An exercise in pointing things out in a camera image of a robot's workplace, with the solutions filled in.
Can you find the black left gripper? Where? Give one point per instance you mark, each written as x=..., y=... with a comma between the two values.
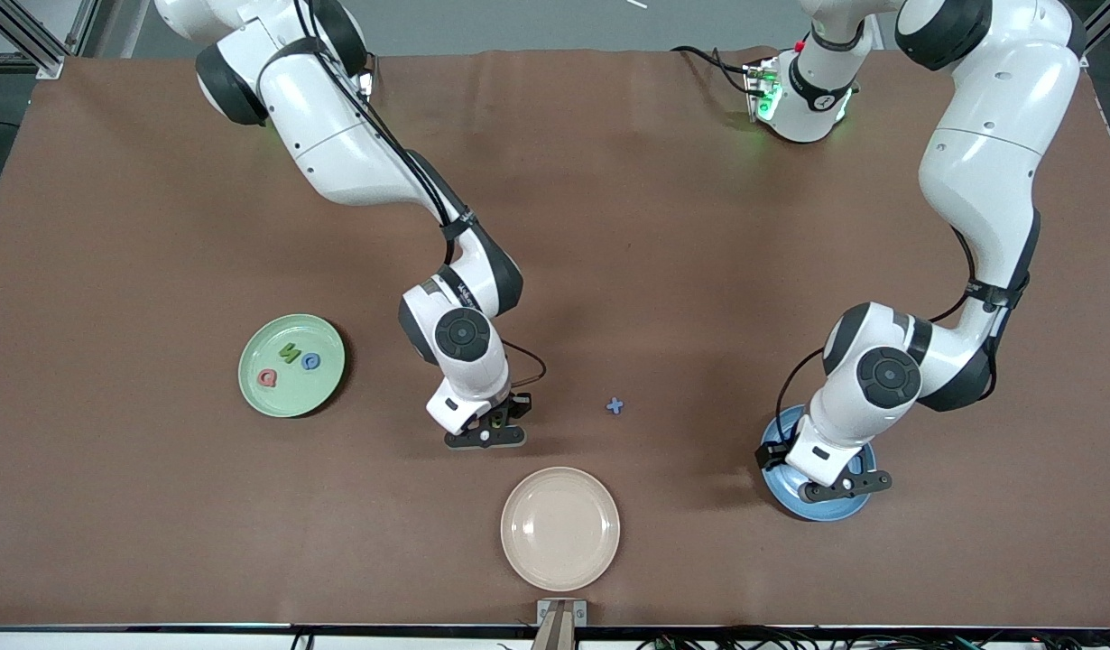
x=768, y=455

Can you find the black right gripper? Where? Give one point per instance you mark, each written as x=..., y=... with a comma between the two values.
x=513, y=408

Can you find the blue letter G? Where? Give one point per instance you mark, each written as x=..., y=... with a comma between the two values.
x=312, y=362

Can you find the green letter N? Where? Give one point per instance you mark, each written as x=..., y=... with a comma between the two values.
x=290, y=353

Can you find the pink letter Q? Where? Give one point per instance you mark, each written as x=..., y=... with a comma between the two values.
x=268, y=378

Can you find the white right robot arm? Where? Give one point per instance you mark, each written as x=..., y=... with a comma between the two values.
x=338, y=135

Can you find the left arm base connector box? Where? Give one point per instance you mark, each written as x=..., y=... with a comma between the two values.
x=763, y=90

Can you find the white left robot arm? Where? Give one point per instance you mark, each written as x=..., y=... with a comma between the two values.
x=979, y=153

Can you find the blue plate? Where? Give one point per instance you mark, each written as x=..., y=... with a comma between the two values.
x=817, y=510

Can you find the blue letter x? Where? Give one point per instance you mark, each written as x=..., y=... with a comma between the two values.
x=615, y=406

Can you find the beige plate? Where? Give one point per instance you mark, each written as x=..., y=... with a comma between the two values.
x=559, y=528

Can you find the light green plate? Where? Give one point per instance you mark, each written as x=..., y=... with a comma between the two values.
x=293, y=397

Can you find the brown table mat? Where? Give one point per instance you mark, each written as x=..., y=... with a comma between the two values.
x=158, y=496

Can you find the grey metal mount bracket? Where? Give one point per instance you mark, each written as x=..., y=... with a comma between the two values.
x=542, y=616

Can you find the wooden camera pole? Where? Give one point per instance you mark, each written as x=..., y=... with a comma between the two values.
x=555, y=632

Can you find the white table edge rail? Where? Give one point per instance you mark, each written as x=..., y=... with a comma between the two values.
x=158, y=641

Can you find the aluminium profile frame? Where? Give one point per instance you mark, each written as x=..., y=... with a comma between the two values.
x=32, y=65

